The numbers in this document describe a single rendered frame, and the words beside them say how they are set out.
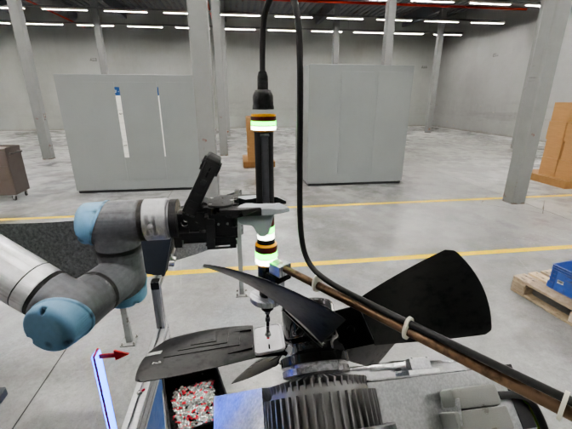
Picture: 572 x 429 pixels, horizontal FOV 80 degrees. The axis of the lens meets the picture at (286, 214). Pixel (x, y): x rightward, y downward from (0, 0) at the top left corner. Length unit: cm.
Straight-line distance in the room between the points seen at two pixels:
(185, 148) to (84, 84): 190
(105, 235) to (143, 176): 628
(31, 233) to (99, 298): 205
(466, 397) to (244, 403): 44
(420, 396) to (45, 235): 229
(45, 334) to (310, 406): 43
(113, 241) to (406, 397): 62
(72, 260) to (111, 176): 457
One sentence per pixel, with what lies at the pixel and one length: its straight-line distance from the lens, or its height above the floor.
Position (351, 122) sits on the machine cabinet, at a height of 124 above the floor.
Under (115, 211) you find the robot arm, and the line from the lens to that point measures 64.
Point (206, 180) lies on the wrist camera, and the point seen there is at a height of 154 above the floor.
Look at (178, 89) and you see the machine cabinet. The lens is 663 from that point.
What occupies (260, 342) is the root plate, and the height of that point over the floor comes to 118.
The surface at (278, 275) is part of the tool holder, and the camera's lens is 64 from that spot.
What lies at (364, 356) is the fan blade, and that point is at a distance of 100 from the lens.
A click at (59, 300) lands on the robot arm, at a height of 141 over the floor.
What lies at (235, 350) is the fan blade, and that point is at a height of 119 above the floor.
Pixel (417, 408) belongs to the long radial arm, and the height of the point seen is 111.
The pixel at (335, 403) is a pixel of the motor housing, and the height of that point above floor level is 117.
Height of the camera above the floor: 168
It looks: 19 degrees down
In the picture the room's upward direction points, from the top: straight up
